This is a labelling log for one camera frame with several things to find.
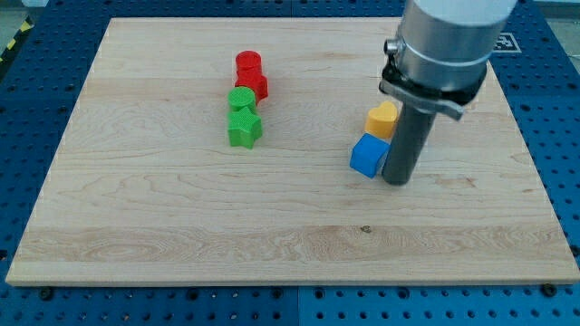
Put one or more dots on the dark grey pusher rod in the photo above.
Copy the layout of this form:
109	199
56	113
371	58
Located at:
410	135

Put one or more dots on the blue cube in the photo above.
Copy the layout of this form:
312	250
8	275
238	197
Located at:
368	155

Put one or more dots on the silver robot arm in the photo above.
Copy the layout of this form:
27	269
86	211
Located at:
436	63

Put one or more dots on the yellow heart block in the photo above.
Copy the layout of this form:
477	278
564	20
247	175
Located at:
381	121

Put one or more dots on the white fiducial marker tag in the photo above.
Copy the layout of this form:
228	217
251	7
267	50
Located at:
506	43

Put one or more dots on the red star block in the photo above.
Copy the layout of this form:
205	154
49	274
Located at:
255	81

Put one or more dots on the green star block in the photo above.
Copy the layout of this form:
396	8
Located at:
244	128

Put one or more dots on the green cylinder block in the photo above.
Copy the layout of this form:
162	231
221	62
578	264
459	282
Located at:
241	97

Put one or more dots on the red cylinder block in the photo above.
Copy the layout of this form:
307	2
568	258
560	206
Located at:
248	63

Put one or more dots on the light wooden board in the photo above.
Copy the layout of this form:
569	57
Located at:
145	189

